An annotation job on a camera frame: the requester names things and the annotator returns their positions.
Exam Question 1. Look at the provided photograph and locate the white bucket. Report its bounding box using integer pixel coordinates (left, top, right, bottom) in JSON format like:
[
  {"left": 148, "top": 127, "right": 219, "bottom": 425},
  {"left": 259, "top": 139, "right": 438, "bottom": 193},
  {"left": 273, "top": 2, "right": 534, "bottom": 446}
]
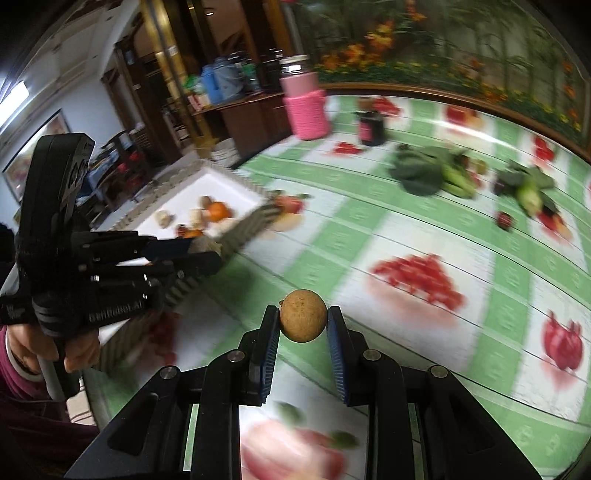
[{"left": 210, "top": 138, "right": 241, "bottom": 169}]

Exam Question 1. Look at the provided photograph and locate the grey-blue thermos jug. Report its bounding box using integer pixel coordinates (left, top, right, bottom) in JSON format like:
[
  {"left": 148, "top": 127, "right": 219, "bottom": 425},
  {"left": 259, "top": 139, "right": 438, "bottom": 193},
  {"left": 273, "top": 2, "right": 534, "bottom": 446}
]
[{"left": 213, "top": 58, "right": 243, "bottom": 102}]

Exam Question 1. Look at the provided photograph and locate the green checked fruit-print tablecloth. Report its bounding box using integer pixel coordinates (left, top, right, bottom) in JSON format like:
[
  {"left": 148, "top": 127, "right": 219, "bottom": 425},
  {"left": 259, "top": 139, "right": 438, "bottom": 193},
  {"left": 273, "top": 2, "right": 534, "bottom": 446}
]
[{"left": 83, "top": 90, "right": 591, "bottom": 480}]

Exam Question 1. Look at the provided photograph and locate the blue thermos jug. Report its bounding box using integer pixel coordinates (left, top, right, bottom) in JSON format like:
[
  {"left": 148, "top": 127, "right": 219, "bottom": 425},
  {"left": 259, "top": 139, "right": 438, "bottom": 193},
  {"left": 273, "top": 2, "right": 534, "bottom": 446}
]
[{"left": 201, "top": 65, "right": 220, "bottom": 107}]

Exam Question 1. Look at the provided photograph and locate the dark jar with red label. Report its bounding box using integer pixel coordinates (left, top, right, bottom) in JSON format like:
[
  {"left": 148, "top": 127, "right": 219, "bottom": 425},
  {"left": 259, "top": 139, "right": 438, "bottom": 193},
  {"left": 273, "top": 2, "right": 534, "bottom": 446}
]
[{"left": 358, "top": 97, "right": 386, "bottom": 147}]

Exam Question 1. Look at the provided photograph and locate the person's left hand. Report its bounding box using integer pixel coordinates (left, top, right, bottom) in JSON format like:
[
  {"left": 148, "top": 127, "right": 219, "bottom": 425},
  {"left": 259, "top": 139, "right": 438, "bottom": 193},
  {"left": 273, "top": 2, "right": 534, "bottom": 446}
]
[{"left": 7, "top": 324, "right": 102, "bottom": 377}]

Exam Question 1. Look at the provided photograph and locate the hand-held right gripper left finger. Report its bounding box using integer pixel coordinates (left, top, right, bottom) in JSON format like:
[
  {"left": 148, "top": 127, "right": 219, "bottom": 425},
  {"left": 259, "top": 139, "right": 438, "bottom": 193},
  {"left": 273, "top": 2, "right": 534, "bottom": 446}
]
[{"left": 65, "top": 305, "right": 281, "bottom": 480}]

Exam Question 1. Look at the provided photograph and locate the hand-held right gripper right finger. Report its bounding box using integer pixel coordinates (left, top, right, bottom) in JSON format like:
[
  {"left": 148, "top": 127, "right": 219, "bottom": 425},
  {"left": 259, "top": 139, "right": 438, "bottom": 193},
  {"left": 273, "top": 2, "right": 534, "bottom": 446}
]
[{"left": 326, "top": 305, "right": 542, "bottom": 480}]

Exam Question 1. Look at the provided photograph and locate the leafy green vegetable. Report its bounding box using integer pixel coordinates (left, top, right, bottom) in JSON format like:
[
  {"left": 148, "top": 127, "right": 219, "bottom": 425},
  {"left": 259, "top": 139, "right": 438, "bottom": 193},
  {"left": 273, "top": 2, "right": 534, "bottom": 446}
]
[{"left": 494, "top": 159, "right": 561, "bottom": 217}]

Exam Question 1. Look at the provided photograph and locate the striped brown cloth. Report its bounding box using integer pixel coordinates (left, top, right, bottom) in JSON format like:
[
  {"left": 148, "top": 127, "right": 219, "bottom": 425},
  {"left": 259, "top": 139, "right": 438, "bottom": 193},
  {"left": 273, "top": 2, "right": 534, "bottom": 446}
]
[{"left": 67, "top": 397, "right": 98, "bottom": 426}]

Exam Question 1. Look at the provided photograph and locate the green bok choy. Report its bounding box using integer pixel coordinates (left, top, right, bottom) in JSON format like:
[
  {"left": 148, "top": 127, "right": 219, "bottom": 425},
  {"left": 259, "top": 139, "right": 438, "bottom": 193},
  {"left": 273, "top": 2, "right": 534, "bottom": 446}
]
[{"left": 390, "top": 145, "right": 478, "bottom": 199}]

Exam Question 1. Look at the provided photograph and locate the dark thermos jug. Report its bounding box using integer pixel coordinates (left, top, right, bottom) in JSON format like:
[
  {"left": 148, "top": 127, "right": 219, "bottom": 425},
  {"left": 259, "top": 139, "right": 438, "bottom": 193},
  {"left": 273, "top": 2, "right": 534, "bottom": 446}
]
[{"left": 259, "top": 48, "right": 284, "bottom": 90}]

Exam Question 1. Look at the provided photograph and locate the jar with pink knitted sleeve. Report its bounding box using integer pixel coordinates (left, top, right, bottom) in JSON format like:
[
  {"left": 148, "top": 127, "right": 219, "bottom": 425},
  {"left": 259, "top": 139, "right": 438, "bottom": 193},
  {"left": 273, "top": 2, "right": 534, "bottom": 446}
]
[{"left": 279, "top": 54, "right": 331, "bottom": 140}]

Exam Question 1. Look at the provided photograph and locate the ceiling light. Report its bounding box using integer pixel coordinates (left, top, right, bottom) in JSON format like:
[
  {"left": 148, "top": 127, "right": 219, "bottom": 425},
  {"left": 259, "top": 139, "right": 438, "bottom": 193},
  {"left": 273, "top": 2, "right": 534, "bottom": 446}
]
[{"left": 0, "top": 80, "right": 28, "bottom": 134}]

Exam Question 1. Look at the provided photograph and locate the dark wooden chair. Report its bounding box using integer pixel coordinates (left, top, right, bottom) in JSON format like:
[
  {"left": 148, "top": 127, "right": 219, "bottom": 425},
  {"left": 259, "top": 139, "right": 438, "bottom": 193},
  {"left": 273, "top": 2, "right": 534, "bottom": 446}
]
[{"left": 99, "top": 131, "right": 153, "bottom": 208}]

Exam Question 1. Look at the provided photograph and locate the wooden cabinet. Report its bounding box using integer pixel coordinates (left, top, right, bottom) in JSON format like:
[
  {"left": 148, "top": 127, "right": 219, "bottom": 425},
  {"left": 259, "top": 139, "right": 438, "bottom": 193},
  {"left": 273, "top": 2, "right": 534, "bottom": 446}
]
[{"left": 161, "top": 90, "right": 296, "bottom": 169}]

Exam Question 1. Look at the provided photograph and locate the wooden door frame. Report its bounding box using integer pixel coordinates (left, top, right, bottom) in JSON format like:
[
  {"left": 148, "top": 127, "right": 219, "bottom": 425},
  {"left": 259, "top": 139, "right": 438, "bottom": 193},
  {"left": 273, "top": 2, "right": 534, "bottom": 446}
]
[{"left": 102, "top": 0, "right": 259, "bottom": 162}]

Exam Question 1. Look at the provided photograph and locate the striped white box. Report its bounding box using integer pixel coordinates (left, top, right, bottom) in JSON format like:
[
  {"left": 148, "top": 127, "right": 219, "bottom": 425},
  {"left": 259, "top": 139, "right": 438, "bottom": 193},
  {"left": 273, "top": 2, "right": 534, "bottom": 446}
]
[{"left": 90, "top": 159, "right": 283, "bottom": 374}]

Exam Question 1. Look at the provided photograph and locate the flower wall poster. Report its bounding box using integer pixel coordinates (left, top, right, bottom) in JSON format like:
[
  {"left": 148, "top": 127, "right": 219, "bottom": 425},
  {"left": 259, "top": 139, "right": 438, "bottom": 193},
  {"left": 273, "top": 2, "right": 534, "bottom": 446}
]
[{"left": 281, "top": 0, "right": 591, "bottom": 144}]

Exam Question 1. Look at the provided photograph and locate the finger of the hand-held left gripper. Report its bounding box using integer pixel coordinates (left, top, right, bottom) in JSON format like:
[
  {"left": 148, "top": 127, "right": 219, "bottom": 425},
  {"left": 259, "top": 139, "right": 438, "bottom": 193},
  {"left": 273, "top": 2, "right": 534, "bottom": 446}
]
[
  {"left": 74, "top": 230, "right": 194, "bottom": 266},
  {"left": 85, "top": 251, "right": 223, "bottom": 301}
]

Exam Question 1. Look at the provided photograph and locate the framed wall picture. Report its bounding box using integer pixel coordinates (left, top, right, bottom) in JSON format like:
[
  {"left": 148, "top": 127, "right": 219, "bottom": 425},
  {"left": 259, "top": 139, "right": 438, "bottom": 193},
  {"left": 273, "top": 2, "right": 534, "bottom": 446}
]
[{"left": 2, "top": 108, "right": 70, "bottom": 204}]

